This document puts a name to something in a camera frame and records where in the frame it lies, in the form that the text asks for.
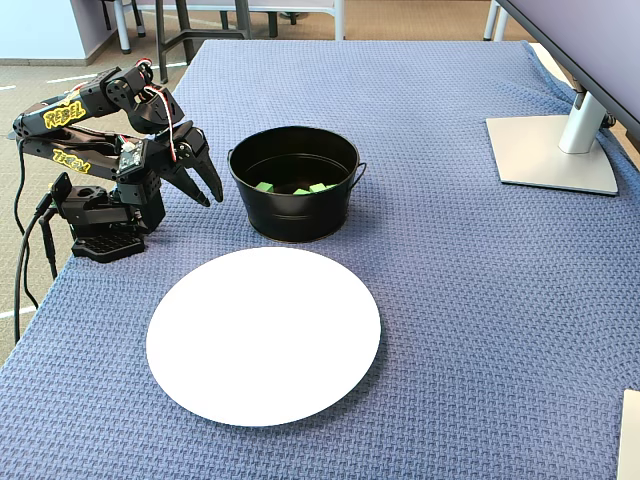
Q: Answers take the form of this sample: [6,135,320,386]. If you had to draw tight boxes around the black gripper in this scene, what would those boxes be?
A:
[144,121,225,207]

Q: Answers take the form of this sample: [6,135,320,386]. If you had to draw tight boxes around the white round plate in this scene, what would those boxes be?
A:
[145,246,383,428]

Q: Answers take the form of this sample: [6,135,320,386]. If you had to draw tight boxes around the black metal bucket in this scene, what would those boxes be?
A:
[227,125,368,245]

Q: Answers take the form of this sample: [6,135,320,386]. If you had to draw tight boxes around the dark chair legs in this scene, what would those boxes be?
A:
[99,0,148,39]

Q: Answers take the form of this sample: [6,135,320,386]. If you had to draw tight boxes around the white table purple top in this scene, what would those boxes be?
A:
[112,0,347,55]

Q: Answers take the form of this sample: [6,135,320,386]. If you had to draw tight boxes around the blue woven table cloth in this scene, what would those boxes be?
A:
[0,39,640,480]

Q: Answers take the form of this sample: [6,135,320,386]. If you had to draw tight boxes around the white desk leg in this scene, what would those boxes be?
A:
[482,0,510,44]

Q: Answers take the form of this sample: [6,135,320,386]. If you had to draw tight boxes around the silver computer monitor with stand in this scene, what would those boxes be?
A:
[485,0,640,197]

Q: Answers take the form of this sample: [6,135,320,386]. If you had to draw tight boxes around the white flat box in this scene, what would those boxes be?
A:
[617,388,640,480]

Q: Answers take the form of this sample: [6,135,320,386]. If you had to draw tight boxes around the red white servo wire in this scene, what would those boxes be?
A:
[133,58,181,164]

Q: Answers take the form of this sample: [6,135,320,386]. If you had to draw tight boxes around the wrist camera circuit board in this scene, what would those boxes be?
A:
[115,138,147,176]

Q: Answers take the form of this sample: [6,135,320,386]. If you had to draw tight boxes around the black metal stool frame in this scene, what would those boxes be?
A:
[155,0,254,85]

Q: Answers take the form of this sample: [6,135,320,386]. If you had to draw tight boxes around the short black cable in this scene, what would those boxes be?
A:
[38,214,60,280]

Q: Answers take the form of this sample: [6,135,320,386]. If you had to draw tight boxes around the thin black cable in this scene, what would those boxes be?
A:
[17,147,41,309]

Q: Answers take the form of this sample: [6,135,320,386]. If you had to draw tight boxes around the thick black cable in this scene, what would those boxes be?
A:
[10,199,54,351]

